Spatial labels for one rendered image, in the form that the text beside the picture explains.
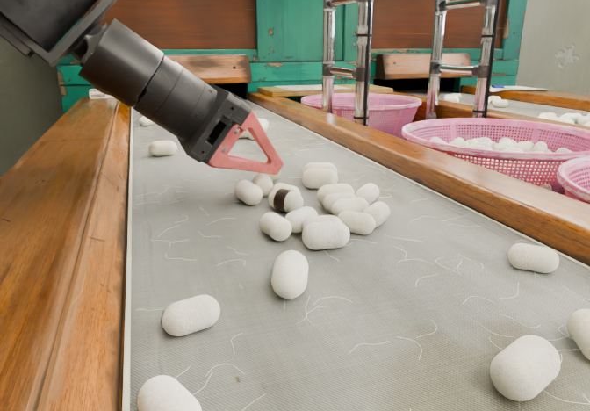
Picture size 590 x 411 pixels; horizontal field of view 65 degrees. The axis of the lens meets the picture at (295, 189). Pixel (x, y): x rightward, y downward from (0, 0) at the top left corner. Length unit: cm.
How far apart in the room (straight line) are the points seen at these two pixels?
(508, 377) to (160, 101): 33
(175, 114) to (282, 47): 91
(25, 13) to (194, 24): 89
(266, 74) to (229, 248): 98
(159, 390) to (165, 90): 28
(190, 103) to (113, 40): 8
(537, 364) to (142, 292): 22
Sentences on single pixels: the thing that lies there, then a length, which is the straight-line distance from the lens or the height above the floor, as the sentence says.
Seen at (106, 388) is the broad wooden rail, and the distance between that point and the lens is 23.
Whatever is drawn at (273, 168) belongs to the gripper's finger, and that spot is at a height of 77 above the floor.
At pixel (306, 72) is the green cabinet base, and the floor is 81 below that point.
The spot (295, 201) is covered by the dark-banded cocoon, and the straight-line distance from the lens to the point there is 41.
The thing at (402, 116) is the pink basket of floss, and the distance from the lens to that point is 100.
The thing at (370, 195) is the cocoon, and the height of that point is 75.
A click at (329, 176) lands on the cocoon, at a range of 48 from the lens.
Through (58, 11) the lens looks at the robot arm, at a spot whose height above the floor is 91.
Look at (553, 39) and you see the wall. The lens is 303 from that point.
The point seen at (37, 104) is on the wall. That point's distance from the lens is 210.
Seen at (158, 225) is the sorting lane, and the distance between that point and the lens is 41.
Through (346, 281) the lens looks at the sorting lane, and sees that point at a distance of 31.
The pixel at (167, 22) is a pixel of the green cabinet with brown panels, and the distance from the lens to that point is 128.
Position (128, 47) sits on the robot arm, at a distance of 42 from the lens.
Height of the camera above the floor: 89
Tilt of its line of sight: 17 degrees down
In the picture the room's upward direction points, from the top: straight up
